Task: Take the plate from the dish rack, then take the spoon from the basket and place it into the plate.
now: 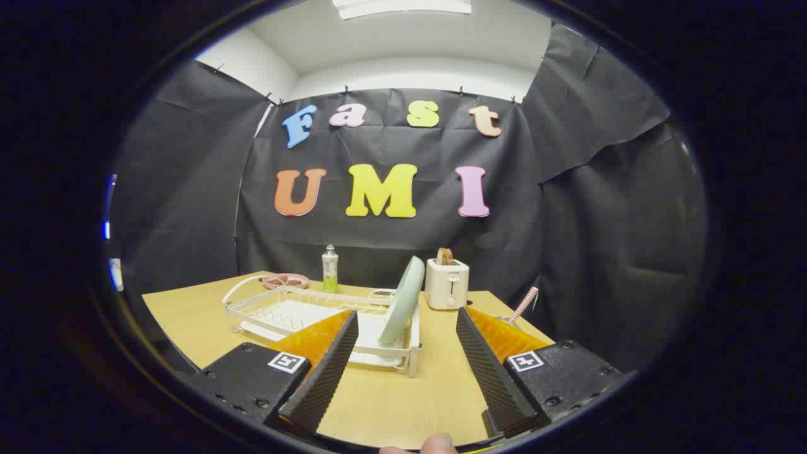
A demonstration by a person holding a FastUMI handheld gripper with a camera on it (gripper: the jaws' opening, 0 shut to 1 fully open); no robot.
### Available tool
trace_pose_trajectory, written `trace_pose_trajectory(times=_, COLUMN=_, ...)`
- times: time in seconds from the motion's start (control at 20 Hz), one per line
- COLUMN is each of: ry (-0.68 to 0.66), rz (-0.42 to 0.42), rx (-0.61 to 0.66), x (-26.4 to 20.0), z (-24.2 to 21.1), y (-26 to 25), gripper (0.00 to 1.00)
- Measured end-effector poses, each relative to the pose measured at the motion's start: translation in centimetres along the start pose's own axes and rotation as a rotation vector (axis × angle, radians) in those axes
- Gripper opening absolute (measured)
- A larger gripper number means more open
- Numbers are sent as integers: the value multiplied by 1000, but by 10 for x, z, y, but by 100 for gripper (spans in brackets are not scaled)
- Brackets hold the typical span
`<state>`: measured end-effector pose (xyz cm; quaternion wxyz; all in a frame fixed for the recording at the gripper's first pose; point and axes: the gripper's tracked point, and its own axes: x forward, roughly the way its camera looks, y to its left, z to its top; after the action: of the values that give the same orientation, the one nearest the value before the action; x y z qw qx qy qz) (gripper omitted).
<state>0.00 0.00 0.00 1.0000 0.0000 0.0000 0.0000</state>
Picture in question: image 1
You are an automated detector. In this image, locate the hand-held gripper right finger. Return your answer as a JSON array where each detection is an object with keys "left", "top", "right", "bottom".
[{"left": 455, "top": 306, "right": 625, "bottom": 439}]

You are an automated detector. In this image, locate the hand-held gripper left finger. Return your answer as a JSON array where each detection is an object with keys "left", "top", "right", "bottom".
[{"left": 180, "top": 309, "right": 360, "bottom": 437}]

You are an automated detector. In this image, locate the pink checkered handle spoon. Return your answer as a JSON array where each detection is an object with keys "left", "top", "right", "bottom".
[{"left": 509, "top": 286, "right": 540, "bottom": 325}]

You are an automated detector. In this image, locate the white wire dish rack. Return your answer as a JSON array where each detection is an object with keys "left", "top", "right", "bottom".
[{"left": 222, "top": 272, "right": 422, "bottom": 378}]

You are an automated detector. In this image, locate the light green plate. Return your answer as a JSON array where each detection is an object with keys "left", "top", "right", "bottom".
[{"left": 378, "top": 255, "right": 426, "bottom": 346}]

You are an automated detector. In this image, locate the pink plate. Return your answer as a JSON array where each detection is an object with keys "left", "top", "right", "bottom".
[{"left": 262, "top": 273, "right": 310, "bottom": 290}]

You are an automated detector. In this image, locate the white drip tray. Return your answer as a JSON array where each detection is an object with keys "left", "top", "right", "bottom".
[{"left": 243, "top": 300, "right": 404, "bottom": 366}]

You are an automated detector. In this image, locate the cream toaster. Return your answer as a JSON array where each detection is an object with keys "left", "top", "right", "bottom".
[{"left": 424, "top": 257, "right": 470, "bottom": 310}]

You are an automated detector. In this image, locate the green liquid bottle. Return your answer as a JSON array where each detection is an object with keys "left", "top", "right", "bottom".
[{"left": 322, "top": 245, "right": 340, "bottom": 294}]

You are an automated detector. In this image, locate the black backdrop cloth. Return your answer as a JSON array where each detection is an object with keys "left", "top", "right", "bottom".
[{"left": 107, "top": 22, "right": 710, "bottom": 373}]

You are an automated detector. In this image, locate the ceiling light panel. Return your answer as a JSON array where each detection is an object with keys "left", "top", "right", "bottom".
[{"left": 332, "top": 0, "right": 472, "bottom": 20}]

